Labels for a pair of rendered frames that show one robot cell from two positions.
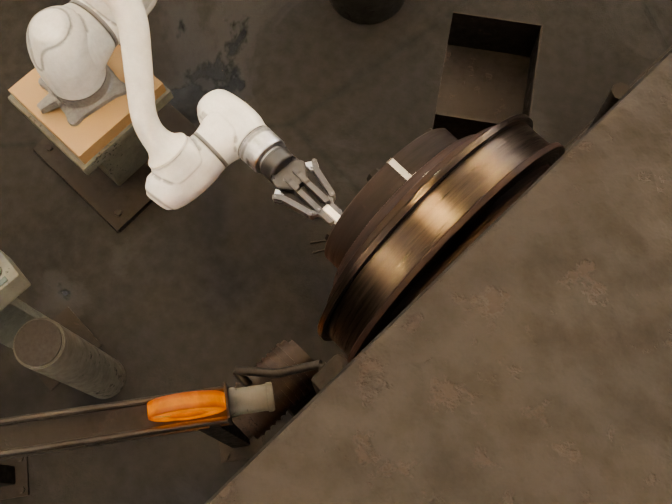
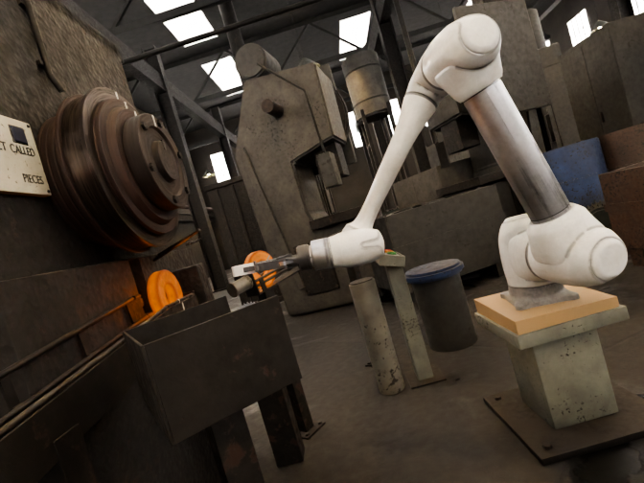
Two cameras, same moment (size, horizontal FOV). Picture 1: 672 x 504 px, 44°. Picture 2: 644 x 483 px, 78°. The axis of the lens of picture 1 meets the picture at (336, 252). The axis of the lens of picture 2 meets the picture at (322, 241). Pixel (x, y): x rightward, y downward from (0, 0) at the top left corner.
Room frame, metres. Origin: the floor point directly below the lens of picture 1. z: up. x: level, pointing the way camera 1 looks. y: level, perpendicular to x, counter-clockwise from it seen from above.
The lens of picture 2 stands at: (1.54, -0.72, 0.80)
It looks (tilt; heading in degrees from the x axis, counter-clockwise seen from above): 2 degrees down; 132
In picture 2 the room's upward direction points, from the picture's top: 16 degrees counter-clockwise
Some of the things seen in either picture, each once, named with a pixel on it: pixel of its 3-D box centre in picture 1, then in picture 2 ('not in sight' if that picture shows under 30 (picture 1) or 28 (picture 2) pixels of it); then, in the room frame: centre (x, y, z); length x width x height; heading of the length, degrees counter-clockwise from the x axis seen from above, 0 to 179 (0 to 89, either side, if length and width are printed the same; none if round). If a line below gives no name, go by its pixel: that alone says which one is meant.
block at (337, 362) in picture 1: (344, 393); (195, 299); (0.23, 0.01, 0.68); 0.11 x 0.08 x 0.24; 39
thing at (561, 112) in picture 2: not in sight; (549, 106); (0.19, 7.86, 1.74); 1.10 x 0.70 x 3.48; 119
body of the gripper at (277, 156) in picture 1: (286, 172); (296, 259); (0.70, 0.09, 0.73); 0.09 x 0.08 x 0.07; 38
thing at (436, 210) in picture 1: (439, 244); (128, 172); (0.39, -0.16, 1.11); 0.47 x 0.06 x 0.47; 129
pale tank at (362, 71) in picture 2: not in sight; (383, 147); (-3.42, 8.05, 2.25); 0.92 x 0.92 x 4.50
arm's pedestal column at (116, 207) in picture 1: (109, 125); (556, 367); (1.16, 0.63, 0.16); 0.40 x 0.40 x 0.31; 41
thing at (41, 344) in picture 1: (75, 362); (377, 334); (0.44, 0.70, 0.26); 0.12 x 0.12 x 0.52
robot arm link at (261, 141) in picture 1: (263, 151); (320, 254); (0.76, 0.13, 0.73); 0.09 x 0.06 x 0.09; 128
